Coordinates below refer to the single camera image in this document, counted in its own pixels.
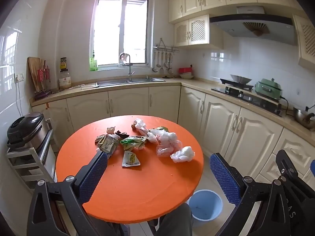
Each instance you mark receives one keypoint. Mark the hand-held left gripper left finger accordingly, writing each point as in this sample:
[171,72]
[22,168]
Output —
[94,174]

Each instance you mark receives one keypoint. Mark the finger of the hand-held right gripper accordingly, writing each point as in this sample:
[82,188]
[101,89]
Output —
[288,162]
[313,167]

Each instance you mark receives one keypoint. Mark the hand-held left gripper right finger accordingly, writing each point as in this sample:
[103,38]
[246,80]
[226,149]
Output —
[225,177]

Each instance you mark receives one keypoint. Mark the light blue plastic bin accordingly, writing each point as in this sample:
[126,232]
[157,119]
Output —
[206,206]

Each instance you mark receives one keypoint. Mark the small yellow green sachet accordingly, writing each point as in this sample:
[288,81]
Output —
[131,158]

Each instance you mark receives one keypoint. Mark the white paper wrapper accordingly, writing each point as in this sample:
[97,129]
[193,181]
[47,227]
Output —
[110,129]

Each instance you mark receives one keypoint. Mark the white plastic bag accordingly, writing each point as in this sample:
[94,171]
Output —
[161,136]
[183,154]
[168,147]

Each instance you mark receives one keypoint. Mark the black snack wrapper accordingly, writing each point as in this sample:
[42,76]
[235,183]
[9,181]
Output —
[122,135]

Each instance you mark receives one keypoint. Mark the green white snack packet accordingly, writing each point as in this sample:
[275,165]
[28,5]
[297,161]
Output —
[133,142]

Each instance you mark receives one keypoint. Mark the light green snack packet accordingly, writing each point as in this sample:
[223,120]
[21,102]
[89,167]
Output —
[162,128]

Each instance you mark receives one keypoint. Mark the steel pot with lid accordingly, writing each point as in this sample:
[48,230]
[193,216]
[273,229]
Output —
[304,118]

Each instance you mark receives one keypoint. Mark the orange round table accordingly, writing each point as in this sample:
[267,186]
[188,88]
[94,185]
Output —
[147,189]

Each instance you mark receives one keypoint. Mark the person's left leg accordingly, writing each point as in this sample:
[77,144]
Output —
[115,229]

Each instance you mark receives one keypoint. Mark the grey trouser knee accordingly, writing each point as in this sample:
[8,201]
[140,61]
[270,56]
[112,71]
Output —
[176,223]

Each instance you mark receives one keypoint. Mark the white shelf rack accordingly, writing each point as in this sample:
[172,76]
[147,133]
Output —
[22,162]

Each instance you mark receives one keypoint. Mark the black gas cooktop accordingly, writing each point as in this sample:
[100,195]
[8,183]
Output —
[246,97]

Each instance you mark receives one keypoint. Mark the green electric cooker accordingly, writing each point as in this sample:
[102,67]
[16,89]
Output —
[268,87]

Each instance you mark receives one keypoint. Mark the cream base cabinets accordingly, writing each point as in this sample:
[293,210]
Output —
[128,100]

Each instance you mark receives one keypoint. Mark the black silver rice cooker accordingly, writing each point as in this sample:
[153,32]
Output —
[24,127]

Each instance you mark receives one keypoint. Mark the steel wok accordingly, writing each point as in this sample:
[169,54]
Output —
[240,78]

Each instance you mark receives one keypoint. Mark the glass jar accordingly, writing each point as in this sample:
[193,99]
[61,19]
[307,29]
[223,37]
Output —
[64,81]

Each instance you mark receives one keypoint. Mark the stainless steel sink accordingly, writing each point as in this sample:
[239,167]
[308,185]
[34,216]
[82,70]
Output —
[130,81]

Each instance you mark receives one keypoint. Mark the metal sink faucet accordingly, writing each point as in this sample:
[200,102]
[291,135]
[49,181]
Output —
[129,66]

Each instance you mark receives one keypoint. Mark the yellow label bottle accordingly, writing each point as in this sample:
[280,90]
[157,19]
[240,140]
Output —
[63,64]

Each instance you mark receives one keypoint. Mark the wooden cutting board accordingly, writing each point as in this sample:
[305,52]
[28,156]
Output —
[33,71]

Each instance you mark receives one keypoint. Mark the pink scrubber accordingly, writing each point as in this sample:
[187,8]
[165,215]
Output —
[124,56]

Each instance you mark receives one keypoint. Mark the cream lattice door cabinet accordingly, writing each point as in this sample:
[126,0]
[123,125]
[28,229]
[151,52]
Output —
[306,41]
[194,30]

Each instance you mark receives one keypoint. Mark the grey range hood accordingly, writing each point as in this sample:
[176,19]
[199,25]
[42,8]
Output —
[253,41]

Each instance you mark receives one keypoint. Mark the row of hanging metal utensils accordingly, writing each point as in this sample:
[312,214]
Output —
[162,62]

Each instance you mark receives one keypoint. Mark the metal utensil rack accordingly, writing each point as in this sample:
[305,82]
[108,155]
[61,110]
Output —
[165,48]

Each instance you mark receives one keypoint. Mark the kitchen window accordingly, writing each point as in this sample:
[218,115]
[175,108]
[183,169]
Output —
[110,29]

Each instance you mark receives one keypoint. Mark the white wall socket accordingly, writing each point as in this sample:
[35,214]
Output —
[19,77]

